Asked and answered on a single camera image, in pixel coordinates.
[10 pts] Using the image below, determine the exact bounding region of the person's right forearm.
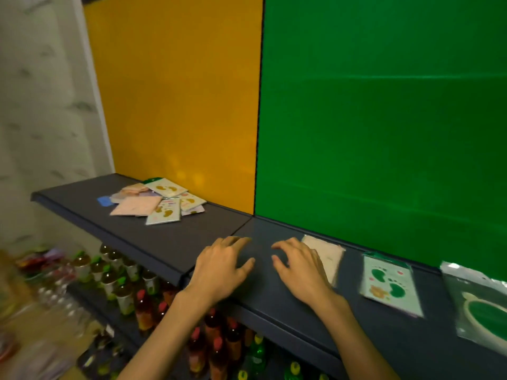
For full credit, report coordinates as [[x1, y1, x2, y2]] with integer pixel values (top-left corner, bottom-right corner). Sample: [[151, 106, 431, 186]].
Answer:
[[313, 294, 401, 380]]

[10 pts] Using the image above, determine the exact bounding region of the green footprint print packet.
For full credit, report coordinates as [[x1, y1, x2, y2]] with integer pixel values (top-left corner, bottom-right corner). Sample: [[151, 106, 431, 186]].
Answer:
[[359, 252, 425, 318]]

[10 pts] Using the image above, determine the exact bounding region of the row of brown tea bottles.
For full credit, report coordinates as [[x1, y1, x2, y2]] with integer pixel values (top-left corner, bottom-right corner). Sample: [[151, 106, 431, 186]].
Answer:
[[71, 243, 161, 316]]

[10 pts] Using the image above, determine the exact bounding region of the person's left hand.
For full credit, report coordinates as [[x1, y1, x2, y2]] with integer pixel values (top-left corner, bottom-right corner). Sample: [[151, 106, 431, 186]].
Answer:
[[184, 235, 256, 310]]

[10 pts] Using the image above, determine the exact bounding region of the white shelf upright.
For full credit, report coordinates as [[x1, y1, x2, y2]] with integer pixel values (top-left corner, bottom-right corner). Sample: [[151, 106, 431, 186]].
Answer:
[[71, 0, 116, 175]]

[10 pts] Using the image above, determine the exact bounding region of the clear packet with green ring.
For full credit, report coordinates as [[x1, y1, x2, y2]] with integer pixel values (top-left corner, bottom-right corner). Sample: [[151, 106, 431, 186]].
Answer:
[[440, 261, 507, 355]]

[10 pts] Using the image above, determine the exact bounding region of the beige flat packet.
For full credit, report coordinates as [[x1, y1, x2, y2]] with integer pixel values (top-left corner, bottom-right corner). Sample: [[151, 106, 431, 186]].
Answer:
[[301, 234, 346, 288]]

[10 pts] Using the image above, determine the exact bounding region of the person's left forearm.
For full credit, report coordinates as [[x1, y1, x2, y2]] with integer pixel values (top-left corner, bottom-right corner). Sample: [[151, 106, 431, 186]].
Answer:
[[117, 289, 218, 380]]

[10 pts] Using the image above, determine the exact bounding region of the yellow back panel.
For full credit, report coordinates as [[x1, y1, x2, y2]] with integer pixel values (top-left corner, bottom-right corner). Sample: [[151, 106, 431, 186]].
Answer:
[[82, 0, 264, 215]]

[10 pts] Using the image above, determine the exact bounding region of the group of clear water bottles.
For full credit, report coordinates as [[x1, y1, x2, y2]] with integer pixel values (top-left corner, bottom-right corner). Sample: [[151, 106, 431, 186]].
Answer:
[[36, 279, 96, 338]]

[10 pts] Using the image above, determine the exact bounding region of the heap of colourful snack packets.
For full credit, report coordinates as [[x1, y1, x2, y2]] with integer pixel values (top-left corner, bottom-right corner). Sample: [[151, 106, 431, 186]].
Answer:
[[14, 246, 77, 282]]

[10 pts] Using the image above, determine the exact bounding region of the group of dark bottles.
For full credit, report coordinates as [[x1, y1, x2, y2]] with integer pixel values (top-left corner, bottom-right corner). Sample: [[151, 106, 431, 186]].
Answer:
[[76, 332, 132, 380]]

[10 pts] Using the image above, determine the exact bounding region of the green back panel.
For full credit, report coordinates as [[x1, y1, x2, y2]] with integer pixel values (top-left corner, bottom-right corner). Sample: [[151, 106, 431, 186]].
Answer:
[[254, 0, 507, 282]]

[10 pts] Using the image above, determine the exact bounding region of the dark grey shelf board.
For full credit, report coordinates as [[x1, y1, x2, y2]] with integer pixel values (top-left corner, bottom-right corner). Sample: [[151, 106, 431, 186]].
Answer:
[[31, 173, 254, 287], [182, 215, 507, 380]]

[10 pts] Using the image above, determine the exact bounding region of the pile of printed flat packets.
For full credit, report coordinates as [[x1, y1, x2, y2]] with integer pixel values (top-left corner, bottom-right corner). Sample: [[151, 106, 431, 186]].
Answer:
[[109, 177, 207, 226]]

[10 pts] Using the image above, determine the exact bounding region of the person's right hand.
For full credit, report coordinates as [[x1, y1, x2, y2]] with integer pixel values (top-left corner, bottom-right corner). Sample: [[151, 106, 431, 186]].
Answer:
[[271, 237, 342, 311]]

